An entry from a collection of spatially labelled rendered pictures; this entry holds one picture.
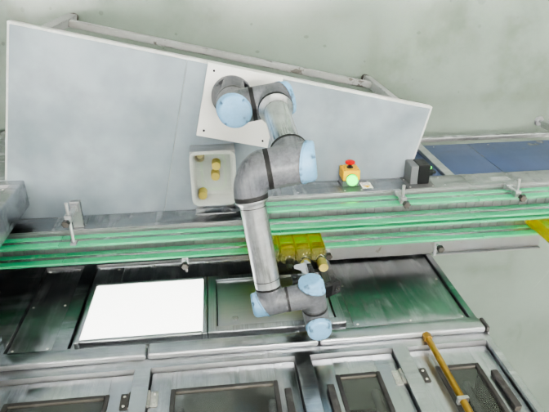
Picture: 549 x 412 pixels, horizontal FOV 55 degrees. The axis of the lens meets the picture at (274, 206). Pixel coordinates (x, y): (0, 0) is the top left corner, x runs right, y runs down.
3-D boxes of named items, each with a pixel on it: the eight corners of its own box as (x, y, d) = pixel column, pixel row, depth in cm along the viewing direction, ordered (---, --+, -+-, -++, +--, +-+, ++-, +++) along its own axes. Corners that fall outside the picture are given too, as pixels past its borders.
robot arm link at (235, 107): (212, 88, 184) (212, 98, 172) (250, 82, 185) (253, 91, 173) (219, 122, 190) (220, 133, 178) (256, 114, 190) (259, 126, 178)
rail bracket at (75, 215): (77, 223, 210) (63, 252, 190) (69, 184, 203) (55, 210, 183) (90, 222, 211) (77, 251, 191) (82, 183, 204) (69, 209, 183)
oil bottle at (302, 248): (288, 237, 213) (296, 266, 194) (288, 225, 211) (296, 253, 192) (302, 236, 214) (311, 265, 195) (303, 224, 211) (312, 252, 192)
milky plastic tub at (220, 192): (193, 197, 215) (193, 207, 207) (189, 145, 205) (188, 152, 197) (236, 194, 216) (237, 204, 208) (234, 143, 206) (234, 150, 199)
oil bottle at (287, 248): (274, 238, 212) (281, 266, 193) (274, 225, 210) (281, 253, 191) (288, 237, 213) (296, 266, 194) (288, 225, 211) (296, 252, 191)
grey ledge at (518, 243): (317, 249, 228) (322, 263, 218) (318, 231, 224) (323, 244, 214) (526, 235, 237) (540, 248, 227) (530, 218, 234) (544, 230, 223)
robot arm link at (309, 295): (287, 291, 150) (292, 321, 155) (326, 284, 151) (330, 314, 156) (284, 275, 157) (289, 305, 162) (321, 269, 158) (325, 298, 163)
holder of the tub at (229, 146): (194, 208, 217) (194, 217, 210) (189, 145, 205) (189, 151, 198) (236, 206, 219) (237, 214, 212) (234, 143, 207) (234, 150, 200)
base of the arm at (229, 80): (212, 73, 192) (212, 78, 183) (254, 77, 194) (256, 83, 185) (209, 114, 198) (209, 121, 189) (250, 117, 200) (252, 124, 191)
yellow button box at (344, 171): (338, 180, 219) (342, 187, 212) (339, 163, 216) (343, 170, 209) (354, 179, 219) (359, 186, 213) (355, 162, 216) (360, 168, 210)
